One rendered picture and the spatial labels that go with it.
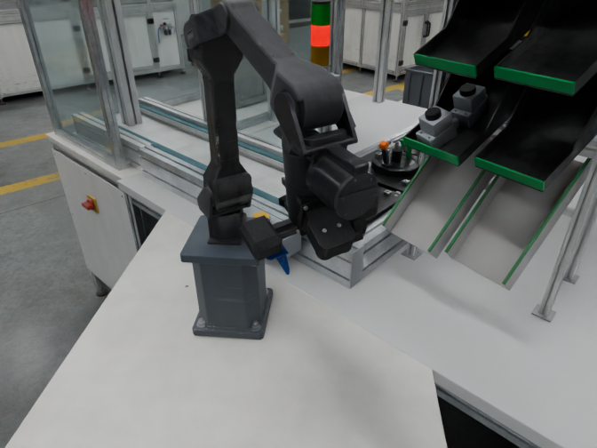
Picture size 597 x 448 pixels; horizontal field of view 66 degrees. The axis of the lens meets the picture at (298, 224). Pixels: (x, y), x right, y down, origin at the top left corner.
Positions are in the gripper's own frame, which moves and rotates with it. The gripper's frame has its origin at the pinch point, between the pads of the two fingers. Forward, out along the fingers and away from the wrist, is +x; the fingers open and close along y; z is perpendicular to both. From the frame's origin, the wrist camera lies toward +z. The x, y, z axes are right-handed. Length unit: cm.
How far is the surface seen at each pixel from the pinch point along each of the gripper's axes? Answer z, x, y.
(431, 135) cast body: -16.1, 0.9, 34.7
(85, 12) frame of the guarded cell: -113, -8, -15
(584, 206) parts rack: 7, 10, 53
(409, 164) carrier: -45, 31, 55
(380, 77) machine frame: -133, 49, 106
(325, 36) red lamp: -63, -4, 38
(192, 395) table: -4.4, 29.3, -22.8
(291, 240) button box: -30.0, 27.8, 9.5
